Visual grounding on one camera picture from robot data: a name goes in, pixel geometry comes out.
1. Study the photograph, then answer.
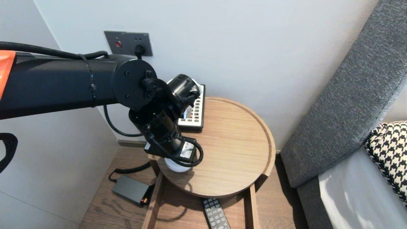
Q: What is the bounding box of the white round puck lamp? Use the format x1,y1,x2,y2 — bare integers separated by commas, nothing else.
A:
163,157,192,173

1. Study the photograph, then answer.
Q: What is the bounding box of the black curved robot bracket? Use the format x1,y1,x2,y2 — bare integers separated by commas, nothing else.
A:
0,133,18,174

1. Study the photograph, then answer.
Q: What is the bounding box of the black and white desk telephone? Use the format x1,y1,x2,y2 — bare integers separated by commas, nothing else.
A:
176,84,206,131

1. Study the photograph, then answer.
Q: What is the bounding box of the round wooden side table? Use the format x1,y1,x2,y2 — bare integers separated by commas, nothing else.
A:
147,97,276,198

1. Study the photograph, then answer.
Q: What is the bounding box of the white bed sheet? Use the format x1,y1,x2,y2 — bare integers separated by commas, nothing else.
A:
318,145,407,229

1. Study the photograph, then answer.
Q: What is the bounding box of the black braided left wrist cable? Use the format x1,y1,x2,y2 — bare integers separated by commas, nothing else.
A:
141,77,204,168

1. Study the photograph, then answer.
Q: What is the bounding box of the grey wall power socket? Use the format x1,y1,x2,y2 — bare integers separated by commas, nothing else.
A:
126,32,153,57

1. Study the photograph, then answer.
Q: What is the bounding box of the grey upholstered headboard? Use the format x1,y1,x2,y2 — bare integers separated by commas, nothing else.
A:
279,0,407,189

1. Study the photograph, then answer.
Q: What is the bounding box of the grey power adapter brick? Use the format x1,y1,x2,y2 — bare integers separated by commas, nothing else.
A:
112,175,151,205

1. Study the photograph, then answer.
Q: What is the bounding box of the houndstooth black white pillow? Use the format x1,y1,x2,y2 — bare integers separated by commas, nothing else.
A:
363,121,407,209

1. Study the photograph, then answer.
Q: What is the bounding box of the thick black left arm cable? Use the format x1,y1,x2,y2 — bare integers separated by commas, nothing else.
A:
0,41,143,138

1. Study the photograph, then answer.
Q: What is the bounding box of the curved wooden table drawer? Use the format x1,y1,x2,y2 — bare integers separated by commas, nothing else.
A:
142,172,259,229

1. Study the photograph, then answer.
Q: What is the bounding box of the black TV remote control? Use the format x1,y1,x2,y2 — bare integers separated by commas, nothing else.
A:
202,198,231,229

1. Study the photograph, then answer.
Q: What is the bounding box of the grey wall switch panel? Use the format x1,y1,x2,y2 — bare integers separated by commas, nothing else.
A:
104,31,128,55

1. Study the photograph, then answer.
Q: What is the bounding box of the grey upholstered bed frame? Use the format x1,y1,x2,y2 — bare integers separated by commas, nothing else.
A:
296,176,335,229

